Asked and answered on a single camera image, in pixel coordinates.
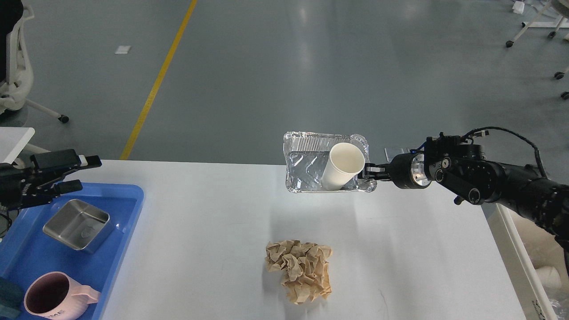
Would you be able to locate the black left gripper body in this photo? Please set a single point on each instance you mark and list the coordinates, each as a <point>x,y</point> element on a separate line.
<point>13,194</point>

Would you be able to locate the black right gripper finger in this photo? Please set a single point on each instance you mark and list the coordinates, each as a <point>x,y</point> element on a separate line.
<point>379,176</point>
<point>376,168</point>

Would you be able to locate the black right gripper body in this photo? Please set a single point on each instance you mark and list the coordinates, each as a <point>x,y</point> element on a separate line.
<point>407,171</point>

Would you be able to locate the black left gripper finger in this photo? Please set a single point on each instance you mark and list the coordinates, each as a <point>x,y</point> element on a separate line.
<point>58,164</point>
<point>65,187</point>

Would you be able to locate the white paper cup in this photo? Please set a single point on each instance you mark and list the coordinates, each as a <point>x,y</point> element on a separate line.
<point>345,161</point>

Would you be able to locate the square steel container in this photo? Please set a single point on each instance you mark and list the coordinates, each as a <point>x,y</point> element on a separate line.
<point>80,226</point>

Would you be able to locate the aluminium foil tray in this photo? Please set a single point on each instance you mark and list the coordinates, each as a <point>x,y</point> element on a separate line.
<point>306,155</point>

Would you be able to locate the brown paper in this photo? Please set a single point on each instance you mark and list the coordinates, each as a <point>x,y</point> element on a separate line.
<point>304,267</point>

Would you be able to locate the pink mug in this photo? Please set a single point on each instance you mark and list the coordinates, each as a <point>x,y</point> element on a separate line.
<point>56,296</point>

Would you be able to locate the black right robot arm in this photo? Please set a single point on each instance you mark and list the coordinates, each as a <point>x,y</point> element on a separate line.
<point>459,165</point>

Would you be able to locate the clear floor plate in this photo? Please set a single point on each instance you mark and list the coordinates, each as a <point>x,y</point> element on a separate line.
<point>391,153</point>

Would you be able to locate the blue plastic tray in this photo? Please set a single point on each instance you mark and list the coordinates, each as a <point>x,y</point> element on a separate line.
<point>27,252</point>

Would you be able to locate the white office chair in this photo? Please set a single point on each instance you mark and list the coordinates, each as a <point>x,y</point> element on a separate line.
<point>17,76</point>

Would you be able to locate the white plastic bin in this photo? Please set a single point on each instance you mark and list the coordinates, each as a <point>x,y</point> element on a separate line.
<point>524,247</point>

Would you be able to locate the white cup in bin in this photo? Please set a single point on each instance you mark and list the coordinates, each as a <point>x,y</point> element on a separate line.
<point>549,277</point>

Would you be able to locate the white rolling frame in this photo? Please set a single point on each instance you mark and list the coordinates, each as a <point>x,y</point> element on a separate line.
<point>560,9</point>

